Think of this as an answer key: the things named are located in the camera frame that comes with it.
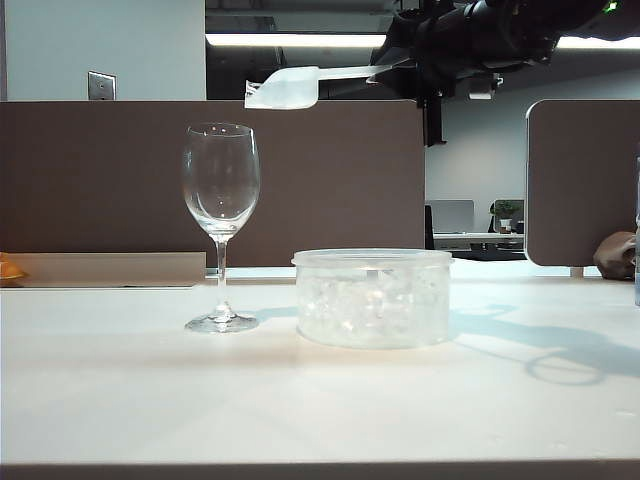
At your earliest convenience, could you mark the long ceiling light strip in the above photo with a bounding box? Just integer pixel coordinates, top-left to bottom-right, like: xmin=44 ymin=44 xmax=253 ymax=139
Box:
xmin=204 ymin=32 xmax=640 ymax=51

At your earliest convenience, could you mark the translucent plastic ice scoop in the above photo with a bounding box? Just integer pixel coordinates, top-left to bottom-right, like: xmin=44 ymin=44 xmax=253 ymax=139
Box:
xmin=243 ymin=63 xmax=417 ymax=112

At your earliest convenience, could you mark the clear plastic bottle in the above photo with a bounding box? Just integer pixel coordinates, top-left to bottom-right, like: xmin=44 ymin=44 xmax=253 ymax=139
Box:
xmin=633 ymin=154 xmax=640 ymax=307

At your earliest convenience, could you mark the round clear plastic container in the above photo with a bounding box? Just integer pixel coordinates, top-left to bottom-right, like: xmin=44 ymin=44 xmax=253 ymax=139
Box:
xmin=292 ymin=248 xmax=454 ymax=350

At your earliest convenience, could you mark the potted green plant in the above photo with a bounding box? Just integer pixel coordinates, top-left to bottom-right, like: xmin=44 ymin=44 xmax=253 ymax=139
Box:
xmin=488 ymin=199 xmax=525 ymax=235

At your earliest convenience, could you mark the brown crumpled bag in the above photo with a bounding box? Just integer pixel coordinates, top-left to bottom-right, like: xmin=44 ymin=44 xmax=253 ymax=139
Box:
xmin=593 ymin=231 xmax=639 ymax=280

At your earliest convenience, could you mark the white background desk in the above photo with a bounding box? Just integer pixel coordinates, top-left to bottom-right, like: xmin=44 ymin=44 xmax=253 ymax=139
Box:
xmin=432 ymin=231 xmax=526 ymax=253

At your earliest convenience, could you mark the heap of clear ice cubes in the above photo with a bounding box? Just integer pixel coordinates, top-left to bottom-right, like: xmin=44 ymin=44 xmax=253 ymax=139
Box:
xmin=298 ymin=274 xmax=448 ymax=346

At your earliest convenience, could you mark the metal wall switch plate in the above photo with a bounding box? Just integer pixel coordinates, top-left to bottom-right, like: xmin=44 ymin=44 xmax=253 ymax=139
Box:
xmin=87 ymin=71 xmax=118 ymax=102

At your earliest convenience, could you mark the narrow brown desk partition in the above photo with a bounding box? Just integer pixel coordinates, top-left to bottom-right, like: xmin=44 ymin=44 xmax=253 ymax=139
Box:
xmin=524 ymin=98 xmax=640 ymax=268

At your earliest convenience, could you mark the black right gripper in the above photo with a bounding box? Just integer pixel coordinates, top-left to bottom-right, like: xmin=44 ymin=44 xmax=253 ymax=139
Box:
xmin=370 ymin=3 xmax=482 ymax=100

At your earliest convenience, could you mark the clear wine glass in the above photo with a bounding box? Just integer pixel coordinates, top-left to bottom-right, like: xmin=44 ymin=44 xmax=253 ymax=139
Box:
xmin=182 ymin=123 xmax=261 ymax=335

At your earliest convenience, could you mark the wide brown desk partition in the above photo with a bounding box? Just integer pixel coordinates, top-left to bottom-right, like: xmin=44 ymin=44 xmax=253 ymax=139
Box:
xmin=0 ymin=100 xmax=427 ymax=269

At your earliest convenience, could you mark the white background desk divider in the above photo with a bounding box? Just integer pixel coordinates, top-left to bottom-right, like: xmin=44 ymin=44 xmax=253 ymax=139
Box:
xmin=430 ymin=199 xmax=475 ymax=234

